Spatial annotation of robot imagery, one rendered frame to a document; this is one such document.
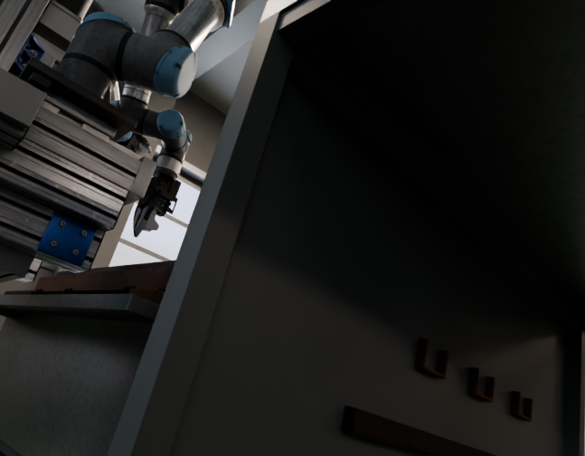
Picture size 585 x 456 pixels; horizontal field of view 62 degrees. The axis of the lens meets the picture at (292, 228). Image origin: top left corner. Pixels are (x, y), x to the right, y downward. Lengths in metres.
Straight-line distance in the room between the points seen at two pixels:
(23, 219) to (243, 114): 0.60
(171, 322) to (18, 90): 0.57
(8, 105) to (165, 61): 0.36
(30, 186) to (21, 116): 0.16
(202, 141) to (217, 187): 4.31
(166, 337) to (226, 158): 0.20
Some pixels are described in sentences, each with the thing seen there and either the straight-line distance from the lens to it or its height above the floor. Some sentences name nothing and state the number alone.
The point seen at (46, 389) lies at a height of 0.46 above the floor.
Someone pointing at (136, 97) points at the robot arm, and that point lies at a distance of 1.48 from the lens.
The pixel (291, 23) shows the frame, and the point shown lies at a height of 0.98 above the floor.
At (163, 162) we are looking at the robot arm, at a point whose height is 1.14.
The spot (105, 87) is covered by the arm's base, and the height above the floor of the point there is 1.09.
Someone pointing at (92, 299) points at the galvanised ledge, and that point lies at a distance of 1.06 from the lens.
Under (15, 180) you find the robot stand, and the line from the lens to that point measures 1.03.
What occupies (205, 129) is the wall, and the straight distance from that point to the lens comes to 4.90.
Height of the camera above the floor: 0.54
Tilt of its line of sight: 21 degrees up
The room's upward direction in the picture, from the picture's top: 15 degrees clockwise
